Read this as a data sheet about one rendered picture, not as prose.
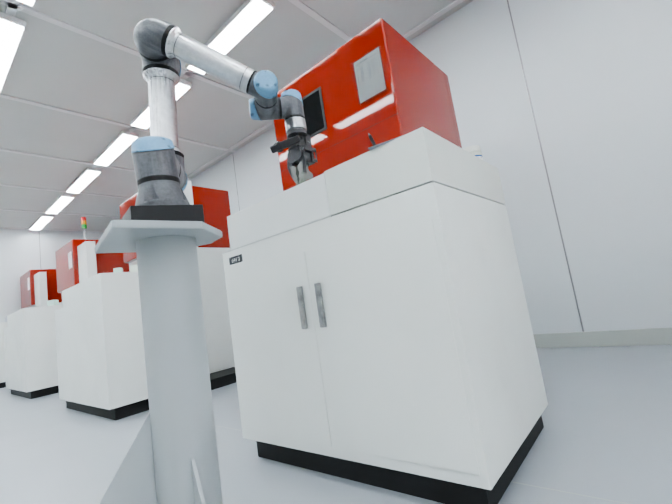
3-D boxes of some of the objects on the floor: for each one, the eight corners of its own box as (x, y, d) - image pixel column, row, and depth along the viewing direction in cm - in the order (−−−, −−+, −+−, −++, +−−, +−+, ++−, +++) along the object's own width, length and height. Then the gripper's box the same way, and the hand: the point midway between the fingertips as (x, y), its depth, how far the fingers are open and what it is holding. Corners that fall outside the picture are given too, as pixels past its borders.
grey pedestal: (8, 711, 58) (-9, 208, 69) (17, 577, 92) (5, 253, 102) (285, 540, 91) (246, 216, 101) (217, 487, 124) (193, 248, 135)
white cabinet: (345, 408, 192) (322, 253, 202) (553, 428, 131) (505, 205, 141) (241, 461, 143) (218, 254, 153) (496, 533, 82) (430, 180, 92)
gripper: (315, 131, 135) (323, 187, 133) (298, 140, 141) (306, 194, 138) (298, 125, 129) (306, 183, 126) (281, 135, 134) (288, 191, 132)
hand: (300, 185), depth 130 cm, fingers closed
